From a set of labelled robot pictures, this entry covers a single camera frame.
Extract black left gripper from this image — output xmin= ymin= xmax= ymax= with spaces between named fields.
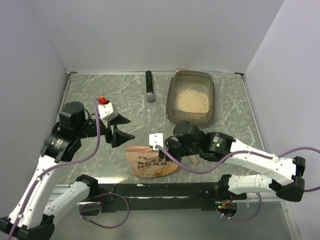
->
xmin=75 ymin=112 xmax=135 ymax=147

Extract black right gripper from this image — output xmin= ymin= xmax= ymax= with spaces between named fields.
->
xmin=158 ymin=137 xmax=200 ymax=164

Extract orange cat litter bag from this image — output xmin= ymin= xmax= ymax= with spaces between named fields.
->
xmin=125 ymin=145 xmax=178 ymax=179

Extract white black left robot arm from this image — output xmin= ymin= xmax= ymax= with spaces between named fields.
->
xmin=0 ymin=97 xmax=135 ymax=240

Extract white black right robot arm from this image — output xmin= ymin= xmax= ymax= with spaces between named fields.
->
xmin=158 ymin=121 xmax=306 ymax=202

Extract beige clean litter pile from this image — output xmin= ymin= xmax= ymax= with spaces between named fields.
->
xmin=174 ymin=87 xmax=209 ymax=114

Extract brown plastic litter box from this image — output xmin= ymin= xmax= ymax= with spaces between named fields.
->
xmin=166 ymin=70 xmax=215 ymax=128

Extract black microphone with grey head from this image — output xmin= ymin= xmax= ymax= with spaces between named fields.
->
xmin=145 ymin=70 xmax=155 ymax=102

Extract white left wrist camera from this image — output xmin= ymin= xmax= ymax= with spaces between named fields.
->
xmin=97 ymin=96 xmax=118 ymax=122

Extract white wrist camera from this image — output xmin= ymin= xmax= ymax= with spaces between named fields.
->
xmin=97 ymin=96 xmax=118 ymax=122
xmin=148 ymin=133 xmax=164 ymax=152

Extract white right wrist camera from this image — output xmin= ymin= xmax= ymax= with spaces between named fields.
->
xmin=148 ymin=133 xmax=164 ymax=152

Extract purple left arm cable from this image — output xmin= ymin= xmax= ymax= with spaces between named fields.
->
xmin=4 ymin=97 xmax=131 ymax=240

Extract aluminium frame rail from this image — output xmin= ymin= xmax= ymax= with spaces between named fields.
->
xmin=235 ymin=72 xmax=291 ymax=212

